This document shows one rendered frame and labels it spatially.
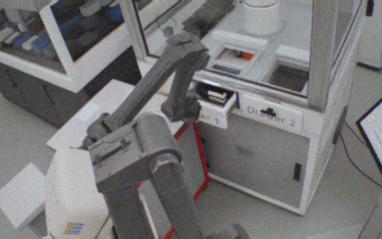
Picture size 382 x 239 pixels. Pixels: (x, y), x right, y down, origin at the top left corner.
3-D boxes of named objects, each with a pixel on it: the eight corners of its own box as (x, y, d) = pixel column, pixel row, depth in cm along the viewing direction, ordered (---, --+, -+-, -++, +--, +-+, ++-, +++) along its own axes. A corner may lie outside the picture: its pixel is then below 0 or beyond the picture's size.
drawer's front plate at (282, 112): (300, 132, 148) (301, 114, 140) (243, 113, 162) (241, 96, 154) (301, 129, 149) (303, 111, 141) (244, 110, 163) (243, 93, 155)
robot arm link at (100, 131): (79, 145, 102) (89, 157, 101) (96, 122, 99) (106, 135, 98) (97, 141, 110) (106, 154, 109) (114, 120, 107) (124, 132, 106)
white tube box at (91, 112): (88, 128, 179) (84, 121, 175) (78, 123, 183) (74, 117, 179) (103, 113, 185) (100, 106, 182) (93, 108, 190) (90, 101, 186)
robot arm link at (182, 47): (173, 21, 91) (198, 45, 88) (191, 31, 104) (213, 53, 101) (81, 135, 102) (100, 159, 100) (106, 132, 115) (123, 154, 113)
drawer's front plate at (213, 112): (225, 129, 156) (223, 112, 148) (173, 111, 169) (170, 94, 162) (227, 126, 157) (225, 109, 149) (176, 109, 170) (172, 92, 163)
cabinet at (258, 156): (305, 222, 201) (322, 138, 145) (172, 166, 249) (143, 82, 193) (347, 121, 253) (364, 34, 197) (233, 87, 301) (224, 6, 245)
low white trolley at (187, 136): (165, 256, 199) (126, 191, 146) (95, 212, 228) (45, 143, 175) (213, 187, 231) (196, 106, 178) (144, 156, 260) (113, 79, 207)
